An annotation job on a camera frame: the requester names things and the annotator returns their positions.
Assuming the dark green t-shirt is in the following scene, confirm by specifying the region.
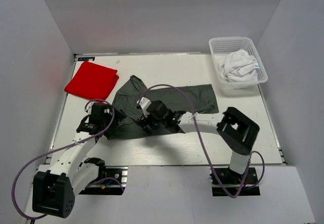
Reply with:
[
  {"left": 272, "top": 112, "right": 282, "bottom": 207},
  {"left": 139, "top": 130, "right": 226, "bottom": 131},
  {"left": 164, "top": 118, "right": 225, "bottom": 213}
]
[{"left": 109, "top": 75, "right": 219, "bottom": 140}]

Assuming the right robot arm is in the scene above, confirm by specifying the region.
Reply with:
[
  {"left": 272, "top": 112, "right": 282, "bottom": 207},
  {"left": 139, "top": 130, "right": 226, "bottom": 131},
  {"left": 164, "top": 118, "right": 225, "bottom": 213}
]
[{"left": 136, "top": 98, "right": 260, "bottom": 183}]

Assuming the blue label sticker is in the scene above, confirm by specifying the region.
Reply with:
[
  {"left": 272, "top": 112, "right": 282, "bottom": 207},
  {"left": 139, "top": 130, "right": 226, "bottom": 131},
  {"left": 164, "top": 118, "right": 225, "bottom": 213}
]
[{"left": 77, "top": 57, "right": 95, "bottom": 62}]

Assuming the white plastic perforated basket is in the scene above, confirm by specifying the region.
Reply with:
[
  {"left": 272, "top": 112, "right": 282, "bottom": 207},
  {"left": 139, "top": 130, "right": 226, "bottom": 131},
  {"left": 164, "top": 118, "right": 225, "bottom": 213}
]
[{"left": 209, "top": 37, "right": 268, "bottom": 90}]

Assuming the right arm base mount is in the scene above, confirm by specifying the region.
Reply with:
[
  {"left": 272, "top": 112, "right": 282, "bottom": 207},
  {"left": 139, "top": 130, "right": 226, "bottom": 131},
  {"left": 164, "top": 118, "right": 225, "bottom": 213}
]
[{"left": 210, "top": 167, "right": 261, "bottom": 197}]

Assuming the white t-shirt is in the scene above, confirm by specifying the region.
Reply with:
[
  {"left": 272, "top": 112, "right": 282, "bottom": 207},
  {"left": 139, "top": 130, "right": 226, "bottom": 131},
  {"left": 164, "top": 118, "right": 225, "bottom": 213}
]
[{"left": 219, "top": 49, "right": 260, "bottom": 82}]

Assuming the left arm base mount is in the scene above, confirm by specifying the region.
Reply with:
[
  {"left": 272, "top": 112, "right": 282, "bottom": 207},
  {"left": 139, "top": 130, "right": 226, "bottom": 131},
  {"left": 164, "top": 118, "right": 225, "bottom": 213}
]
[{"left": 76, "top": 157, "right": 128, "bottom": 196}]

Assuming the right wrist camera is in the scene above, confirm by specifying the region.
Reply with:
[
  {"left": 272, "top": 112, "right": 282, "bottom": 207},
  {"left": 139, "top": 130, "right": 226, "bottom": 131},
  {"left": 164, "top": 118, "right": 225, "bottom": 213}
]
[{"left": 137, "top": 97, "right": 151, "bottom": 117}]

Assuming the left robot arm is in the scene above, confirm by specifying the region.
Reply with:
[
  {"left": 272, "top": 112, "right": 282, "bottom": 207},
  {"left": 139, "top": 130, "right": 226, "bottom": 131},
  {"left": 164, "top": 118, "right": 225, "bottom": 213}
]
[{"left": 32, "top": 103, "right": 116, "bottom": 218}]

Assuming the folded red t-shirt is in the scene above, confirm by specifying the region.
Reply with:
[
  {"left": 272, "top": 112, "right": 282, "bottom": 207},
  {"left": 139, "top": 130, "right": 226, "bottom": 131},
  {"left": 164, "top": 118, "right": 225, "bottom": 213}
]
[{"left": 64, "top": 61, "right": 119, "bottom": 100}]

